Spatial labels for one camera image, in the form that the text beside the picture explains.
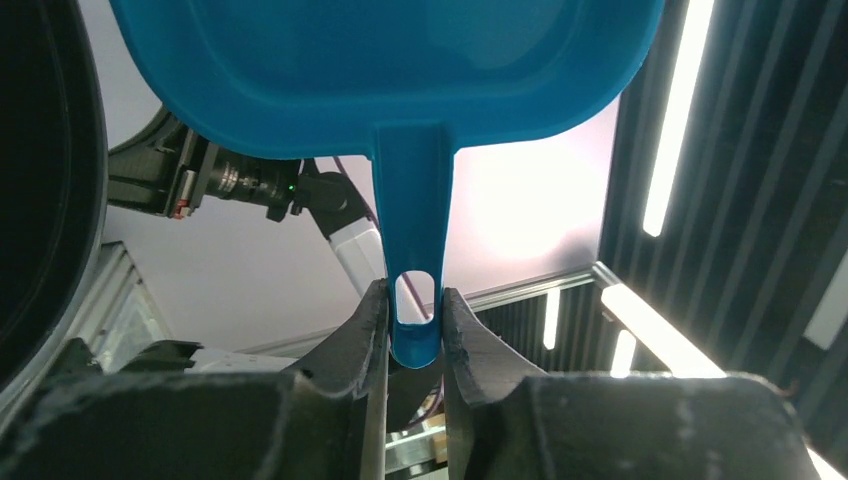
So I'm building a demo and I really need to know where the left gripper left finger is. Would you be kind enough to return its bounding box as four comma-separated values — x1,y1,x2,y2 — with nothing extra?
284,279,390,479

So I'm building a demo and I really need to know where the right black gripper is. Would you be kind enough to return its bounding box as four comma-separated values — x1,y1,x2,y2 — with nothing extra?
107,109,302,219

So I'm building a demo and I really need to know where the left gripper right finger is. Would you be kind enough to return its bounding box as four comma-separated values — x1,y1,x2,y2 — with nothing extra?
441,288,550,479

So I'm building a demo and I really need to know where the black plastic trash bin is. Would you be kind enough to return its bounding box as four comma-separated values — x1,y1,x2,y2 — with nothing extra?
1,1,107,408

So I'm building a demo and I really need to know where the blue plastic dustpan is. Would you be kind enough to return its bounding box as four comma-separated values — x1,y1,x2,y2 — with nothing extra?
109,0,666,370

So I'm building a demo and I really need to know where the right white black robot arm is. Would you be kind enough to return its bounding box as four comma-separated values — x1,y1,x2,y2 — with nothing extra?
108,108,387,294

